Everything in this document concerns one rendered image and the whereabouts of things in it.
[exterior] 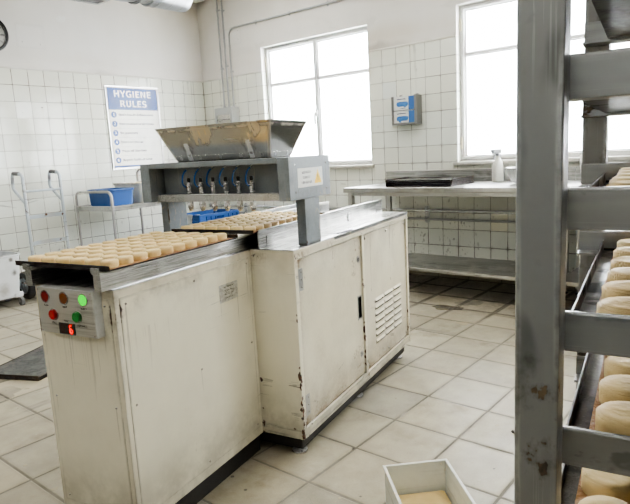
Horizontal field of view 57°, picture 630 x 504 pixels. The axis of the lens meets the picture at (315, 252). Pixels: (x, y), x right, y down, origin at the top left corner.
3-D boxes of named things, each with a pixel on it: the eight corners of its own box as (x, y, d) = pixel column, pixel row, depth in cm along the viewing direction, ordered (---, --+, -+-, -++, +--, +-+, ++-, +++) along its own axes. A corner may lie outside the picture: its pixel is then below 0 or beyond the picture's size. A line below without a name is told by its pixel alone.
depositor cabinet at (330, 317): (303, 342, 373) (296, 211, 359) (410, 355, 339) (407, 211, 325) (166, 429, 262) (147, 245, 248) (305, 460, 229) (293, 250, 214)
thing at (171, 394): (200, 435, 254) (182, 232, 239) (267, 450, 238) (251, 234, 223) (66, 530, 193) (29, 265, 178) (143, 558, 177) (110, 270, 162)
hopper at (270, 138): (201, 161, 265) (199, 129, 263) (309, 155, 239) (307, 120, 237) (157, 163, 240) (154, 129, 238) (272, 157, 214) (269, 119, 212)
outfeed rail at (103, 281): (369, 211, 336) (369, 199, 335) (374, 211, 335) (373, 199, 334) (92, 292, 162) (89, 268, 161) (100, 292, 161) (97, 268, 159)
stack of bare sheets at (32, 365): (50, 344, 396) (50, 340, 396) (102, 346, 386) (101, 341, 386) (-20, 377, 339) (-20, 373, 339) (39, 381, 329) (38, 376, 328)
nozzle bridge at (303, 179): (196, 233, 277) (190, 161, 271) (333, 237, 243) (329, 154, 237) (147, 245, 248) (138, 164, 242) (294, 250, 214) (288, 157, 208)
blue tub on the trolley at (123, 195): (113, 203, 585) (111, 187, 582) (138, 203, 561) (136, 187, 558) (86, 206, 561) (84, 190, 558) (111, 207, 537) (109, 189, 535)
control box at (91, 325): (51, 328, 180) (45, 284, 177) (106, 335, 168) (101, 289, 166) (40, 331, 176) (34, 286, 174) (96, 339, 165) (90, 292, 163)
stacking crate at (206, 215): (216, 225, 688) (215, 208, 684) (240, 226, 664) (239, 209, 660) (176, 232, 641) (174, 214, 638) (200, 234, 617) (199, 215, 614)
